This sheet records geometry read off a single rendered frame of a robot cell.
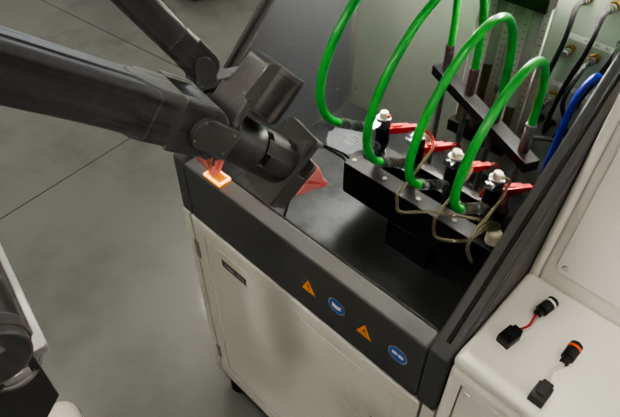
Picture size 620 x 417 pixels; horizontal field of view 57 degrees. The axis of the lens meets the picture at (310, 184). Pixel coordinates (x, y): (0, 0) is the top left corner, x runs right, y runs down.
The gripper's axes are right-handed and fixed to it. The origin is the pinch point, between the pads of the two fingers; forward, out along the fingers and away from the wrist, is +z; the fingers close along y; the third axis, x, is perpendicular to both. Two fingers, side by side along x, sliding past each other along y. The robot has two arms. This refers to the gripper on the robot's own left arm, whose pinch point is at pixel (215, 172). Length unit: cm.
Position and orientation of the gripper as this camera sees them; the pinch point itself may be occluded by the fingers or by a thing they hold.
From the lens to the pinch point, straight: 116.1
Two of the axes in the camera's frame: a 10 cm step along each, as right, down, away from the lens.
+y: -7.2, -4.8, 5.0
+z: -0.1, 7.3, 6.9
